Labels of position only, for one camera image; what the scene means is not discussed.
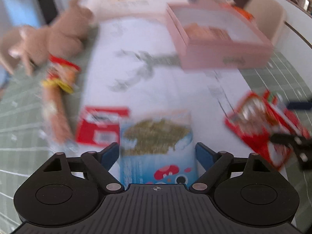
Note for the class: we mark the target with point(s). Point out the pink cardboard box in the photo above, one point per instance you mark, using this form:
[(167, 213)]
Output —
[(219, 56)]

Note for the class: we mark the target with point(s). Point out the beige chair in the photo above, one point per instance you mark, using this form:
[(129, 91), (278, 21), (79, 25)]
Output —
[(268, 17)]

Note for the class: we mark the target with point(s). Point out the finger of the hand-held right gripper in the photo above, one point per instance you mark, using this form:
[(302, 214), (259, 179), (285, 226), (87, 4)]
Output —
[(301, 105), (287, 140)]

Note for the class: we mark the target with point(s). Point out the white drawn paper sheet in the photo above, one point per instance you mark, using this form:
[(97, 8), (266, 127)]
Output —
[(151, 92)]

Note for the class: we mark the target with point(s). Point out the red white snack packet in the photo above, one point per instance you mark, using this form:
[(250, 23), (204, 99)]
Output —
[(97, 126)]

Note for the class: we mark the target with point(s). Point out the blue snack packet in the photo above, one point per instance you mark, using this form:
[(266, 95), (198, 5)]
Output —
[(156, 136)]

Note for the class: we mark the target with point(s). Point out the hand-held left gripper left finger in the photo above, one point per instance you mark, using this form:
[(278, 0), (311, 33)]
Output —
[(111, 153)]

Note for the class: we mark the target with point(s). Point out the red triangular snack packet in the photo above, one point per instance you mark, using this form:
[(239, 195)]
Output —
[(258, 121)]

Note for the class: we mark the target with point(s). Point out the green checkered tablecloth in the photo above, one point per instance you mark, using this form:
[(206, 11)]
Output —
[(19, 117)]

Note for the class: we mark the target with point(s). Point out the sausage snack packet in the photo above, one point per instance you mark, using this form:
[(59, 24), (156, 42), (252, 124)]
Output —
[(57, 107)]

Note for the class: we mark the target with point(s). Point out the brown plush toy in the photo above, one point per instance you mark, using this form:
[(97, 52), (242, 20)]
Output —
[(65, 34)]

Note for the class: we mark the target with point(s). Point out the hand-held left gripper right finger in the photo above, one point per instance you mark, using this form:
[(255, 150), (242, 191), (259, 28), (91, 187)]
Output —
[(202, 151)]

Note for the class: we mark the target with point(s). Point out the orange plastic bag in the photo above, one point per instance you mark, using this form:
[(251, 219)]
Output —
[(243, 13)]

